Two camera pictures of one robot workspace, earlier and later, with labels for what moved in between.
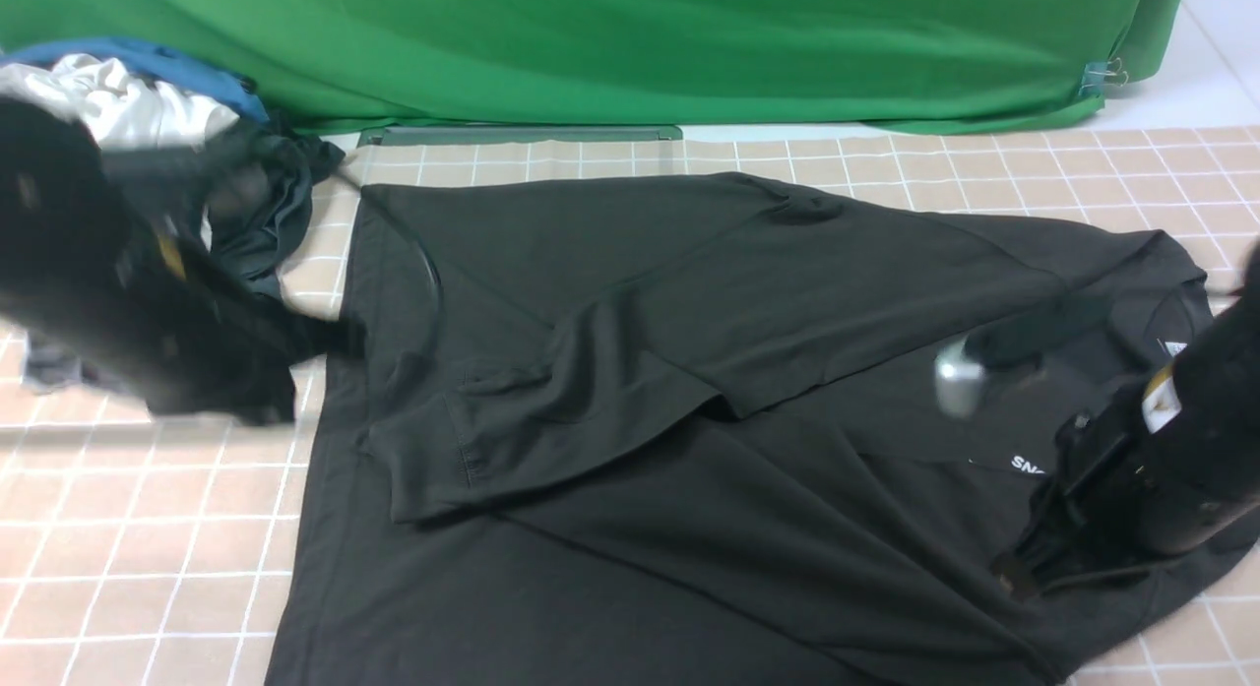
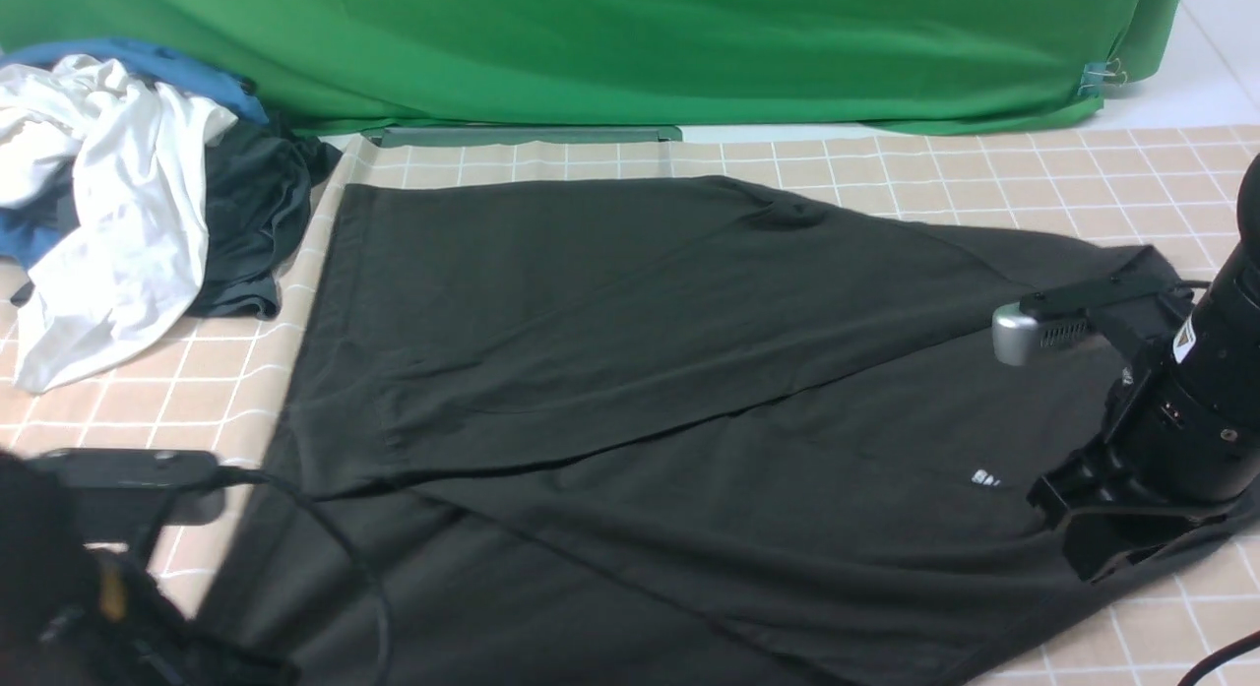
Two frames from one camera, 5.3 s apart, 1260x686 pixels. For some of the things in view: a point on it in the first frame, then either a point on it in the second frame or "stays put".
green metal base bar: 441,134 stays put
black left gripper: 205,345 to 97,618
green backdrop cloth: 386,53 stays put
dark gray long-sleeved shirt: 716,430 stays put
